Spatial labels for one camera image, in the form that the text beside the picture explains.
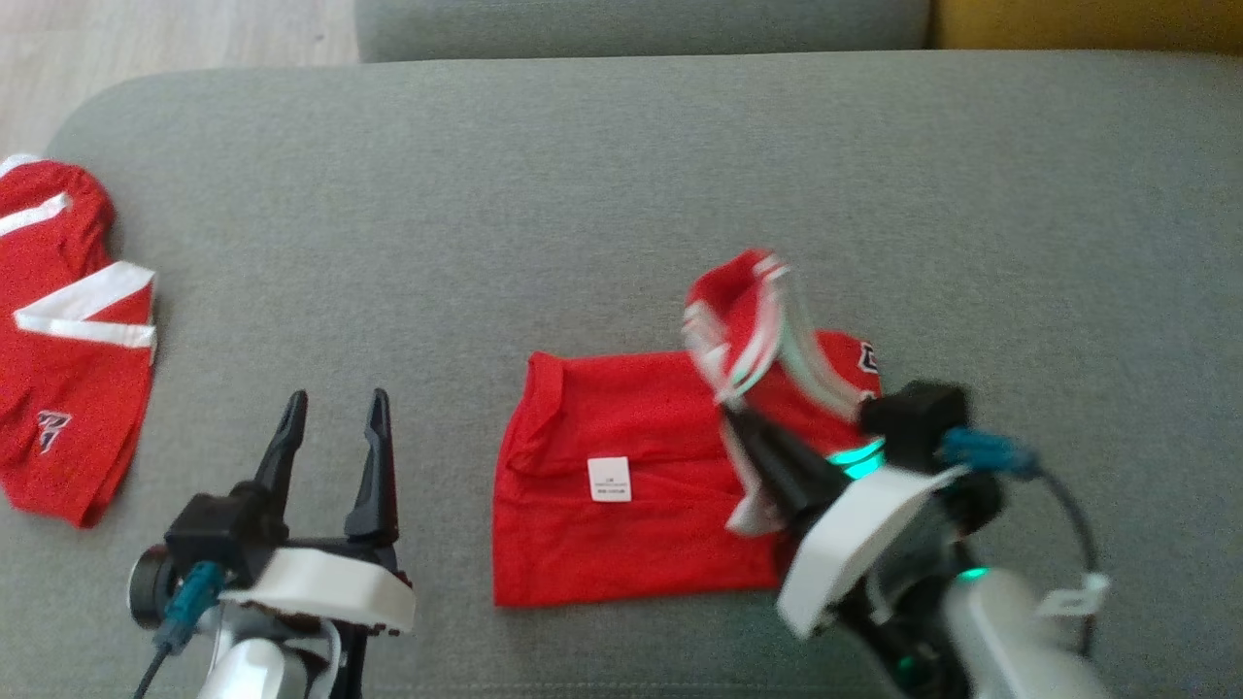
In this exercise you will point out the yellow cushion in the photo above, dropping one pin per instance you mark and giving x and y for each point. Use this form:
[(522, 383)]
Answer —
[(1088, 21)]

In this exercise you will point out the grey sofa seat cushion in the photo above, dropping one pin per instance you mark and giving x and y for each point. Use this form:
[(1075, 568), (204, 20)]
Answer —
[(583, 194)]

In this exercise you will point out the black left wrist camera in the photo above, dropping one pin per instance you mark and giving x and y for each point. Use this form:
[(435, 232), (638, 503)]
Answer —
[(209, 539)]

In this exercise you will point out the grey sofa back cushion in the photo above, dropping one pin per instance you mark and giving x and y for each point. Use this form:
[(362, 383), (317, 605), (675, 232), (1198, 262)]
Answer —
[(641, 27)]

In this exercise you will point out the red basketball jersey white trim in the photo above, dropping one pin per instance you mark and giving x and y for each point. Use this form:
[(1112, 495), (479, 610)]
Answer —
[(621, 524)]

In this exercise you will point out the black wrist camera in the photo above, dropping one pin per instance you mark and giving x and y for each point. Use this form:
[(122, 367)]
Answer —
[(209, 539), (918, 417)]

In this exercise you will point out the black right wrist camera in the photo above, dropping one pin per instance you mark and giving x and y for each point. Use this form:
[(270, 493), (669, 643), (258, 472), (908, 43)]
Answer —
[(918, 417)]

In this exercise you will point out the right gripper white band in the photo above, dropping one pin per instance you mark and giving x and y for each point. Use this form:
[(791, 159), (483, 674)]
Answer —
[(855, 544)]

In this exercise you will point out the red shorts white stripe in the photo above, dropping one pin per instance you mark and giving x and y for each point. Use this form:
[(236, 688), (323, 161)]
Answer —
[(68, 388)]

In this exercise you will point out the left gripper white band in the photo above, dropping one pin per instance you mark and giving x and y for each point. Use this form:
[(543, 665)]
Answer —
[(325, 587)]

